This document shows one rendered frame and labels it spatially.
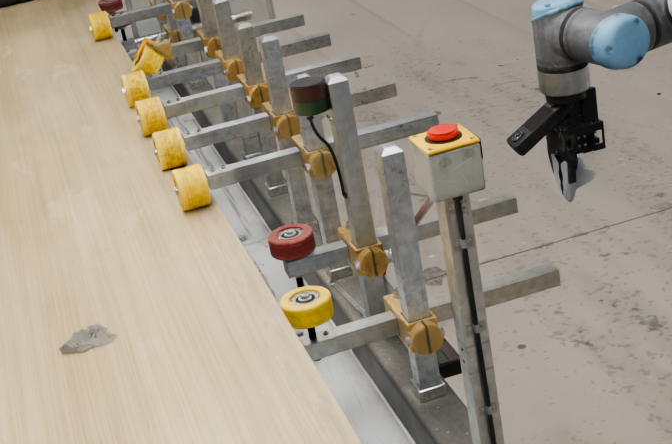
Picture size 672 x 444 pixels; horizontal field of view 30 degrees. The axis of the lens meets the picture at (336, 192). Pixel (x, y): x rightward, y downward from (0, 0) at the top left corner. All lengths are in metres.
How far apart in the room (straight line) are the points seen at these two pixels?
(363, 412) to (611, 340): 1.45
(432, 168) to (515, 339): 2.03
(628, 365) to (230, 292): 1.60
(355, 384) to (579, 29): 0.73
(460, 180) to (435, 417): 0.52
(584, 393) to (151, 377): 1.67
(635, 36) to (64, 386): 1.05
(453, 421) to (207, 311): 0.42
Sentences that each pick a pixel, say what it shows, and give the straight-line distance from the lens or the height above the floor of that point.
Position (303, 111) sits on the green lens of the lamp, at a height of 1.14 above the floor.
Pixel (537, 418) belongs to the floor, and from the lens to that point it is 3.21.
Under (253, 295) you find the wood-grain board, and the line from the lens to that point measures 1.99.
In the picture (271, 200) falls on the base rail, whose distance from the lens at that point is 2.87.
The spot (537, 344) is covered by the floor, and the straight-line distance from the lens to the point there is 3.51.
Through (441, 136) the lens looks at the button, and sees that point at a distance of 1.56.
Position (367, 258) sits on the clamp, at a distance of 2.13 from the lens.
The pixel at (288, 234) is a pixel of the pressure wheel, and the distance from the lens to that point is 2.16.
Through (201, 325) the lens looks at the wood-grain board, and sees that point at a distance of 1.94.
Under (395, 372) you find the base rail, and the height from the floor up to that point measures 0.70.
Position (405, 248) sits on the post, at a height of 0.97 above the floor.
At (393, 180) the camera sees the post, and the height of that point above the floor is 1.08.
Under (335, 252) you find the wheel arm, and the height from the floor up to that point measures 0.85.
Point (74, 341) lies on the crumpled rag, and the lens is 1.97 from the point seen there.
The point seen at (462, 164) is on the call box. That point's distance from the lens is 1.56.
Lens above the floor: 1.77
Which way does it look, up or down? 22 degrees down
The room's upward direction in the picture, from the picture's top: 11 degrees counter-clockwise
